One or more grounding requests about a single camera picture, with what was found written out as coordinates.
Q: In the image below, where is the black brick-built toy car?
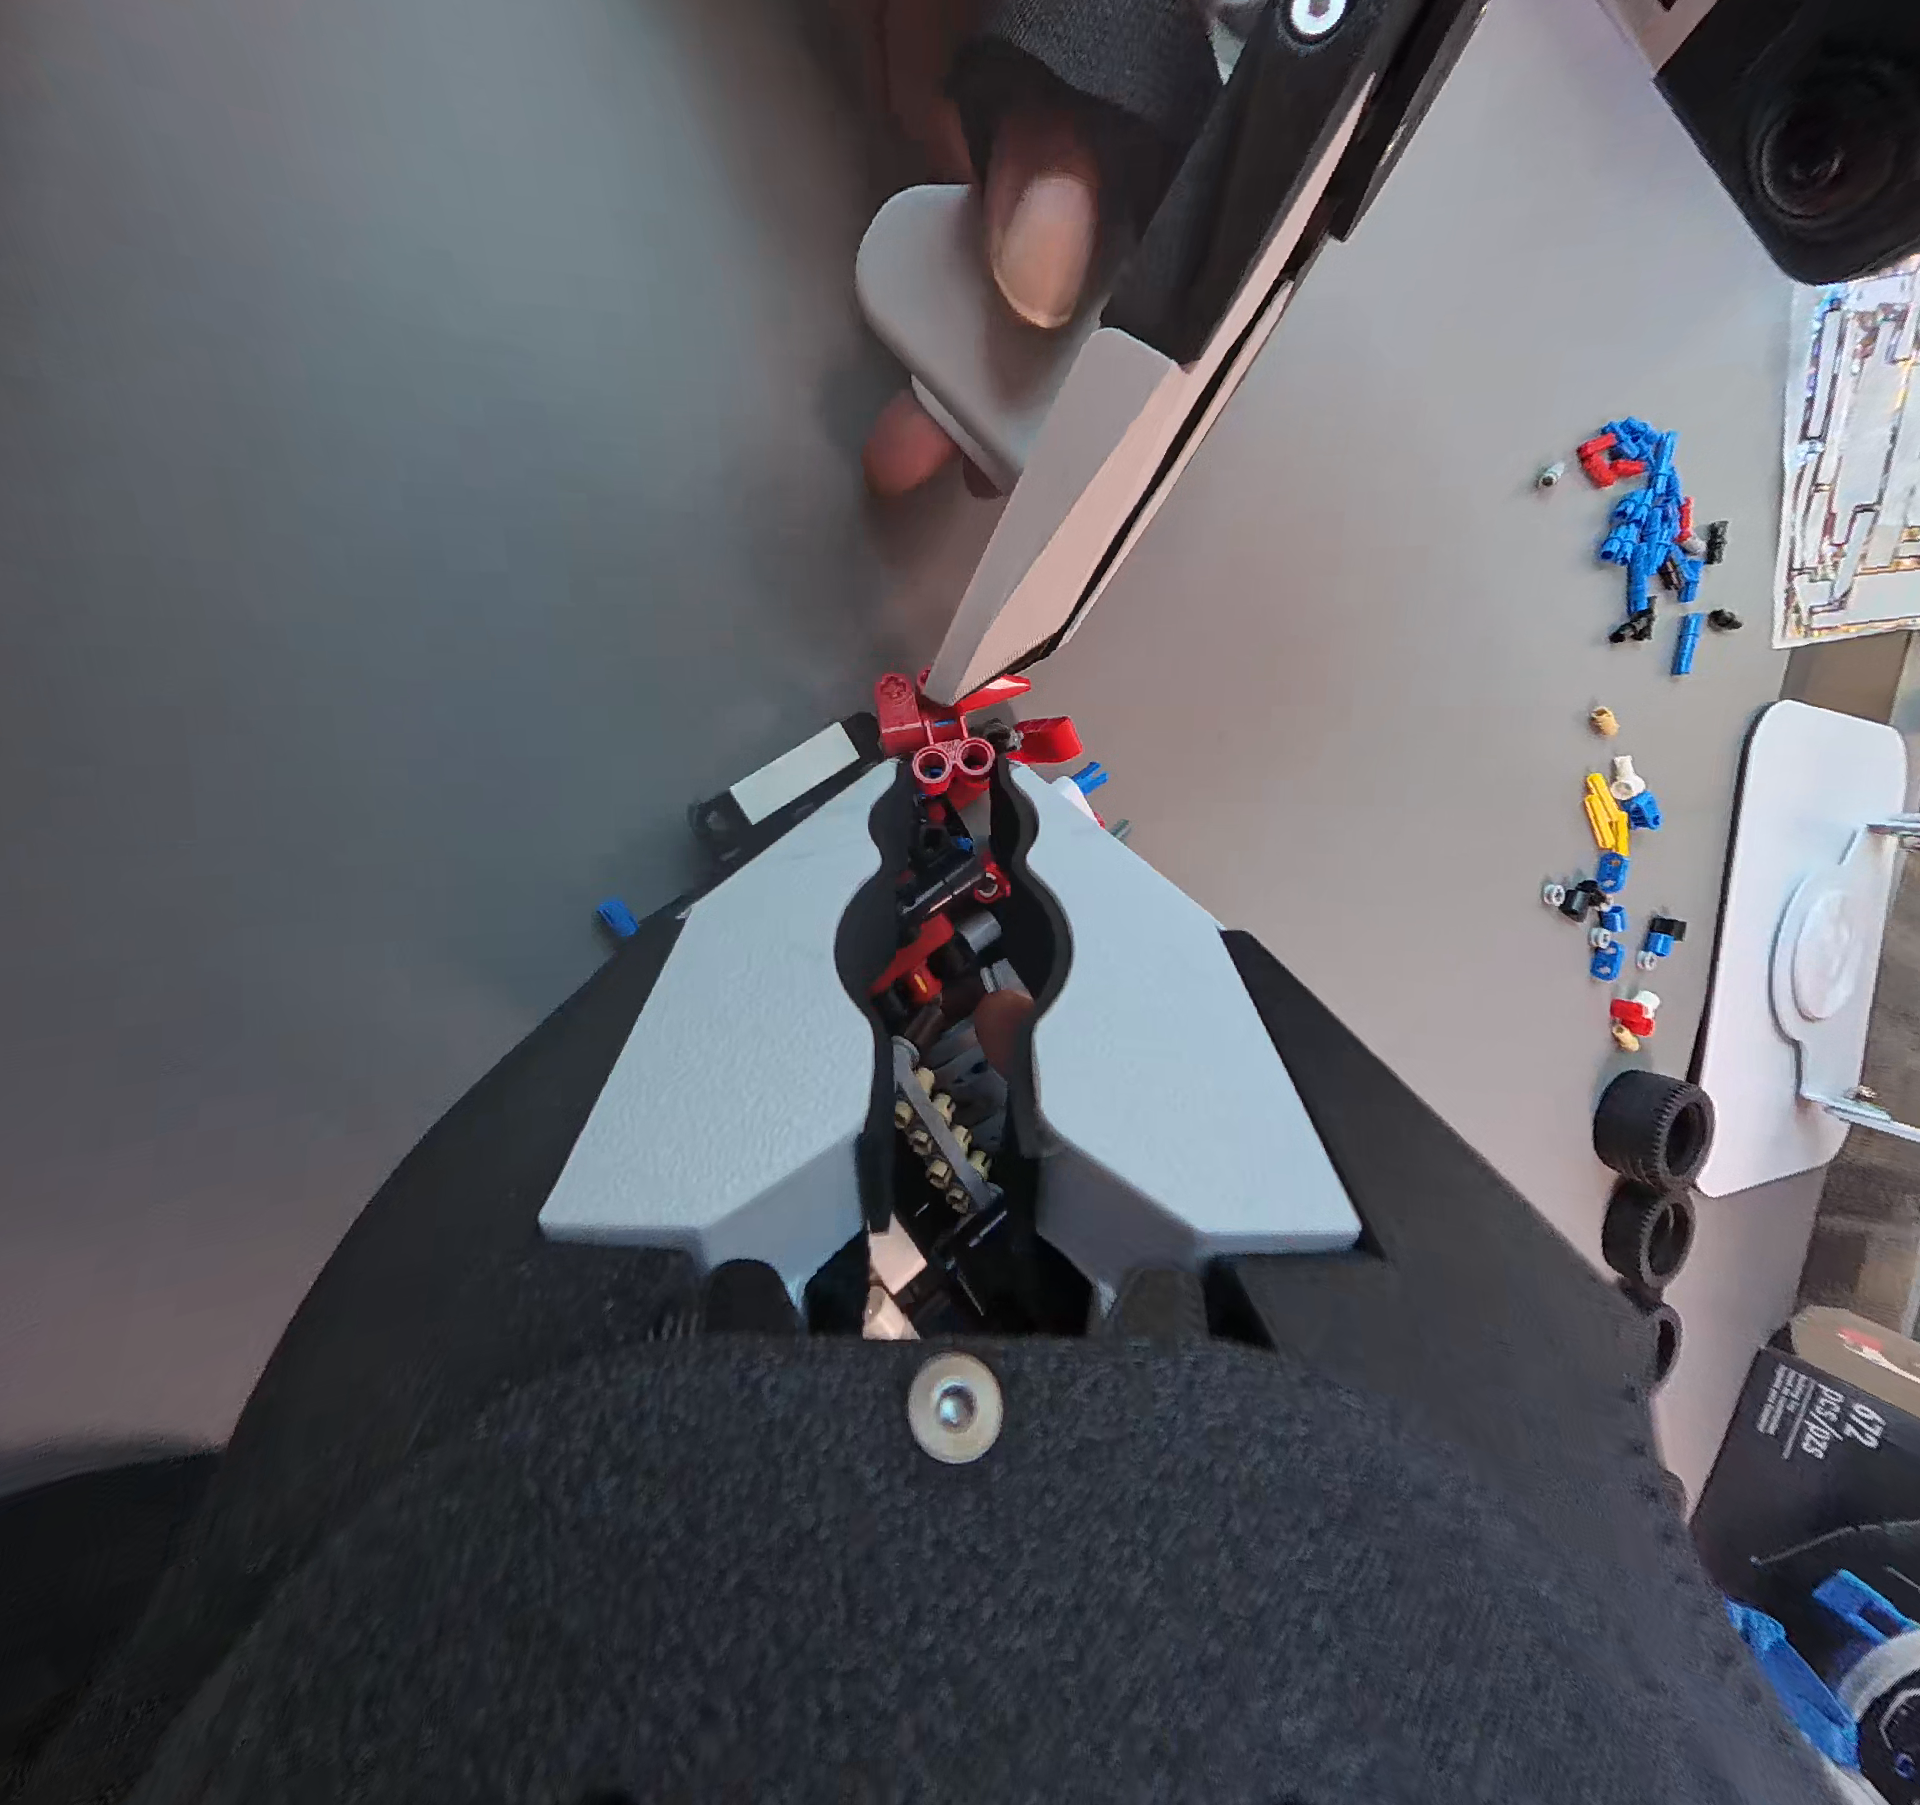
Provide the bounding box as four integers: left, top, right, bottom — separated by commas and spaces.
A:
688, 717, 1128, 1341

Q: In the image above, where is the person's left hand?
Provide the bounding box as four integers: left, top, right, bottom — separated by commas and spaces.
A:
818, 0, 1130, 495

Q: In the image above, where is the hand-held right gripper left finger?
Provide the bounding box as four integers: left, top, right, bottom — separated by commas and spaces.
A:
538, 755, 920, 1268

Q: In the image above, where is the red toy brick piece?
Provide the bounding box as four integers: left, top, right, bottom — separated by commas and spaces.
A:
873, 670, 1086, 793

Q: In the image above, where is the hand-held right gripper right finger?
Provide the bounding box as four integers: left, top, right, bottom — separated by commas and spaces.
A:
1002, 758, 1368, 1263

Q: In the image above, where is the shiny sticker sheet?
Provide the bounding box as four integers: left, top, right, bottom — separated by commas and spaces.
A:
1771, 267, 1920, 655

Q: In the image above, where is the white monitor stand base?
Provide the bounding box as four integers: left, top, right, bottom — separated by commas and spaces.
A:
1689, 699, 1920, 1202

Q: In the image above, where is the cluster of blue brick pins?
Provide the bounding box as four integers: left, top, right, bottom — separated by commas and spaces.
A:
1534, 414, 1745, 678

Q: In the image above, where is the grey desk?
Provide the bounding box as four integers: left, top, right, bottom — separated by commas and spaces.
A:
0, 0, 1920, 1538

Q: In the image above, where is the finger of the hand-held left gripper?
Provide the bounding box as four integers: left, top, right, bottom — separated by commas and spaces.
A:
923, 329, 1182, 702
1034, 277, 1300, 675

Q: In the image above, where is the scatter of mixed brick pieces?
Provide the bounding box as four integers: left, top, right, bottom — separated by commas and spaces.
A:
1538, 702, 1690, 1053

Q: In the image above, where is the black toy set box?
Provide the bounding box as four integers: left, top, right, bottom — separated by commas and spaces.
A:
1695, 1301, 1920, 1805

